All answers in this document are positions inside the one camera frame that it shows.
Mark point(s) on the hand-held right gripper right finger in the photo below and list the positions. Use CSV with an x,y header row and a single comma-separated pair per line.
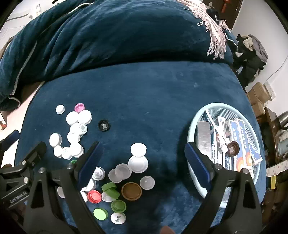
x,y
196,162

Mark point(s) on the dark wooden door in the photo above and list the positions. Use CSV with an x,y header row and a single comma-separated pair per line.
x,y
231,13

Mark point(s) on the orange and white carton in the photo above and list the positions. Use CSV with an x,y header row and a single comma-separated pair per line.
x,y
238,163

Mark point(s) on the pink bottle cap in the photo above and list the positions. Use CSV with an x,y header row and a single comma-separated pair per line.
x,y
79,107

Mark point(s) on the pink bed sheet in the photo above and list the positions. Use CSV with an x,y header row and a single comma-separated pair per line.
x,y
18,117

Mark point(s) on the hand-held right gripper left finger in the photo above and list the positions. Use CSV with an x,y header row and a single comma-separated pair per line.
x,y
91,164

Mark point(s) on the pile of dark clothes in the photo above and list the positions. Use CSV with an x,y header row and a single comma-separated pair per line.
x,y
249,65

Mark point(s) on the dark brown bottle cap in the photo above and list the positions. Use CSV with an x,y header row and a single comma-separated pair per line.
x,y
232,149

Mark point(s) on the light blue plastic basket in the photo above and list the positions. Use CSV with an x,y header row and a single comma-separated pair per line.
x,y
225,111

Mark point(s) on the silver foil packet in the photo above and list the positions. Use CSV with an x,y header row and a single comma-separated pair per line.
x,y
204,137

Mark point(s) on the red bottle cap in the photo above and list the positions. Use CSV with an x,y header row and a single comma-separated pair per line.
x,y
94,196

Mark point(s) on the brown wooden cabinet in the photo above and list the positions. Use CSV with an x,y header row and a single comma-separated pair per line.
x,y
271,135

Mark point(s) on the brown jar lid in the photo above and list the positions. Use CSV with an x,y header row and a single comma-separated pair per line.
x,y
131,191

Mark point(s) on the white bottle caps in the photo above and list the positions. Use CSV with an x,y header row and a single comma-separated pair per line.
x,y
72,118

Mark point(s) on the green bottle cap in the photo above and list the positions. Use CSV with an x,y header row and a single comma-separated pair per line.
x,y
73,161
108,186
115,194
118,205
100,213

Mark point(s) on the dark blue plush blanket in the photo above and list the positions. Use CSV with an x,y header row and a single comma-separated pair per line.
x,y
112,33

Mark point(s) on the pink fringed scarf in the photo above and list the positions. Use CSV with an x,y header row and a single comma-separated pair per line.
x,y
216,33

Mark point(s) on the dark blue bed cover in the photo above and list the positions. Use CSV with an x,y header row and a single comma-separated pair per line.
x,y
146,101

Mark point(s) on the steel kettle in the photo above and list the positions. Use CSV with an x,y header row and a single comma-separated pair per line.
x,y
284,120

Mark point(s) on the cardboard box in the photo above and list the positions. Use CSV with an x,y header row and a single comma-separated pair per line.
x,y
252,97
258,91

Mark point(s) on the black bottle cap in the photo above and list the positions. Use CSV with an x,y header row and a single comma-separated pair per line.
x,y
104,125

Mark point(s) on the white cupboard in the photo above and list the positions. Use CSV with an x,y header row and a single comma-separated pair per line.
x,y
22,15

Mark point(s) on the large white jar lid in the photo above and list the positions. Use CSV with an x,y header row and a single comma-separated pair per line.
x,y
138,164

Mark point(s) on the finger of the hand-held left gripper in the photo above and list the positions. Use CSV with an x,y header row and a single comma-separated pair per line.
x,y
10,137
33,154

